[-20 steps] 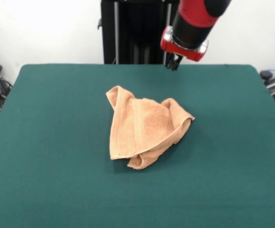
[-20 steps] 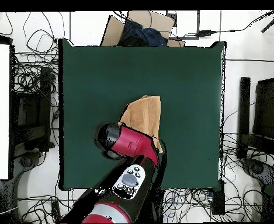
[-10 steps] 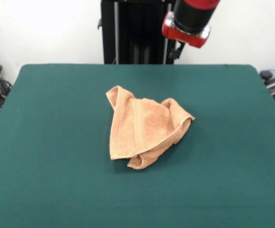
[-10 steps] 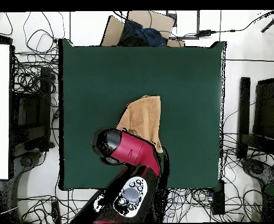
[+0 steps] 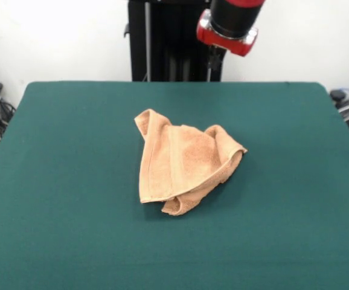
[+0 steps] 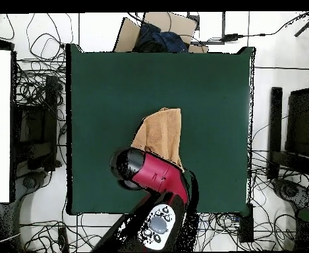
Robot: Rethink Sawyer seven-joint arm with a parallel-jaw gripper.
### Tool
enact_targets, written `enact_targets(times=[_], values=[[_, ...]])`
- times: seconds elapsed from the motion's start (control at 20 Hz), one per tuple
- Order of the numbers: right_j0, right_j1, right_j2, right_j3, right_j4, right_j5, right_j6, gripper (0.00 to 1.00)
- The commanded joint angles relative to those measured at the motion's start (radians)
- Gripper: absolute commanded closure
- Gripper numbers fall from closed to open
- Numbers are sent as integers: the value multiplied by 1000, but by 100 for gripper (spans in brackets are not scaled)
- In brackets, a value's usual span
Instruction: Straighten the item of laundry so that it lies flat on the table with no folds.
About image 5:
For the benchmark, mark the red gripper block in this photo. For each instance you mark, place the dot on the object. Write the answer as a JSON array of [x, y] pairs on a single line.
[[222, 42]]

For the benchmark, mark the tan terry towel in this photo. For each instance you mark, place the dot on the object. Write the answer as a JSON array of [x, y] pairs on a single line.
[[174, 163]]

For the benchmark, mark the dark green table cloth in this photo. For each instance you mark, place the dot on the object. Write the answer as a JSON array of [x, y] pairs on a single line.
[[72, 181]]

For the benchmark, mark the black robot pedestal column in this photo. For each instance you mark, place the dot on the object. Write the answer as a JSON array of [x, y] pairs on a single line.
[[168, 39]]

